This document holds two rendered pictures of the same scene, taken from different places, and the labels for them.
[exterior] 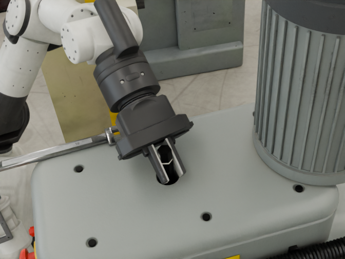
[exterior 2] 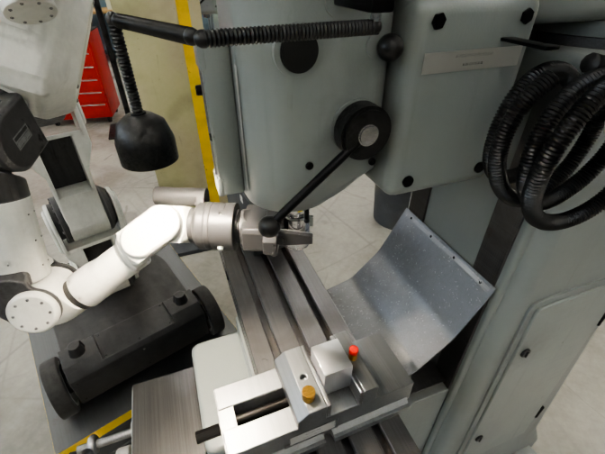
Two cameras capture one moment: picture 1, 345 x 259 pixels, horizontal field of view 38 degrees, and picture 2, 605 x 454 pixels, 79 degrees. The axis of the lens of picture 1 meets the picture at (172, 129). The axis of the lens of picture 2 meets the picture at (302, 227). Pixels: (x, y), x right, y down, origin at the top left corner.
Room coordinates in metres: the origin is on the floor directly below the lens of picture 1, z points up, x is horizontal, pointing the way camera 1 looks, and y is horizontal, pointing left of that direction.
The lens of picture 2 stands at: (-0.02, 0.09, 1.63)
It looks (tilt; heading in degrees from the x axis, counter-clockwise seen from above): 36 degrees down; 350
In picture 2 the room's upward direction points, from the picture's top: straight up
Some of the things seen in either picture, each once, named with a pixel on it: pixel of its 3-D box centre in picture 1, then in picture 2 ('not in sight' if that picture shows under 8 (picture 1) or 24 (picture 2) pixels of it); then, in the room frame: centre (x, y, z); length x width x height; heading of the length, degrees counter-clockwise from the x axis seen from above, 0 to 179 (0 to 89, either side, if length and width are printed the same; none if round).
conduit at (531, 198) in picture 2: not in sight; (545, 135); (0.36, -0.29, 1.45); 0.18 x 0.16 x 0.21; 101
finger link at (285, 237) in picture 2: not in sight; (294, 239); (0.48, 0.02, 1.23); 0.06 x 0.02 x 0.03; 78
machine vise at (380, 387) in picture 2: not in sight; (314, 390); (0.33, 0.01, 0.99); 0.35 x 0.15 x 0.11; 102
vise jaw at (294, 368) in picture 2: not in sight; (301, 384); (0.33, 0.04, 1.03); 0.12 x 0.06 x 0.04; 12
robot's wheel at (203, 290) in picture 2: not in sight; (207, 310); (1.01, 0.30, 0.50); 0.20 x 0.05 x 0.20; 29
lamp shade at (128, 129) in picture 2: not in sight; (144, 136); (0.44, 0.22, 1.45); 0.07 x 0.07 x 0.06
